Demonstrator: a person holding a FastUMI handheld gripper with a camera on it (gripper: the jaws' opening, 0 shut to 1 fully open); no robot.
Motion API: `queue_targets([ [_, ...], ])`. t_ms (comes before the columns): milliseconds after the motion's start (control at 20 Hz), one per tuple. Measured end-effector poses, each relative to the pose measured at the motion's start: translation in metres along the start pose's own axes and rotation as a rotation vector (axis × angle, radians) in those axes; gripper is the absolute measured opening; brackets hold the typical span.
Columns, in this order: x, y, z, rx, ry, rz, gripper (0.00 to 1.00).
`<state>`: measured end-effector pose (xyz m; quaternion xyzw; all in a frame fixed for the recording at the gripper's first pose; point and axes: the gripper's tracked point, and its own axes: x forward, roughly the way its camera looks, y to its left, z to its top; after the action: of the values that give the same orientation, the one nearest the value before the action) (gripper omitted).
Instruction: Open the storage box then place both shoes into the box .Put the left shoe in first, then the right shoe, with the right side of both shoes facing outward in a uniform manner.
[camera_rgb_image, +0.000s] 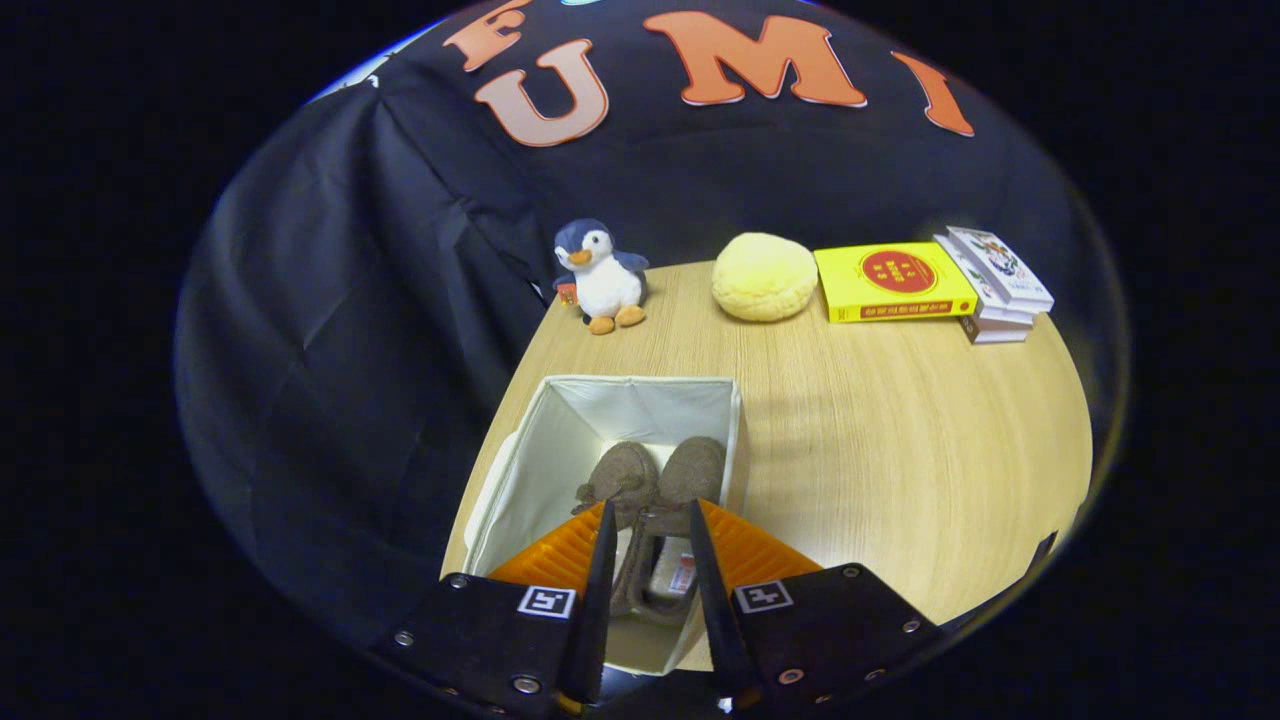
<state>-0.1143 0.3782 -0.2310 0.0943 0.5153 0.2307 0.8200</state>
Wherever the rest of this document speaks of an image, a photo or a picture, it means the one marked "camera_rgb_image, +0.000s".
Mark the beige fabric storage box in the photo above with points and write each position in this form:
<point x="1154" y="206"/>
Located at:
<point x="560" y="440"/>

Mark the yellow bun-shaped plush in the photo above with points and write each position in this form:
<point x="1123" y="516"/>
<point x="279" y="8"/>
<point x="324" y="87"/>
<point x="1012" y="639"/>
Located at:
<point x="765" y="275"/>

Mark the yellow book with red circle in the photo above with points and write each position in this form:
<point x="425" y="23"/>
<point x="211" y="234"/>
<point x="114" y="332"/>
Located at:
<point x="895" y="272"/>

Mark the brown felt shoe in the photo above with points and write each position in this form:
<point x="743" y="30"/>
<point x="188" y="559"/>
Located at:
<point x="695" y="468"/>
<point x="622" y="470"/>

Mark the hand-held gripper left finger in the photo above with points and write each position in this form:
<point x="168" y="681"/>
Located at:
<point x="595" y="620"/>

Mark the penguin plush toy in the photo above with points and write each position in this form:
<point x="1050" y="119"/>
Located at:
<point x="605" y="285"/>

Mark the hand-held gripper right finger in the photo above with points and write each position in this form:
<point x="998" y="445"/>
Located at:
<point x="712" y="620"/>

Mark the white illustrated book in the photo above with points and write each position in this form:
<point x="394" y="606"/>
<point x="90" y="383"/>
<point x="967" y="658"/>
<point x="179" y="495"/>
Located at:
<point x="1000" y="265"/>

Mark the black backdrop cloth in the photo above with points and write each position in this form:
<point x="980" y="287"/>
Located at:
<point x="350" y="300"/>

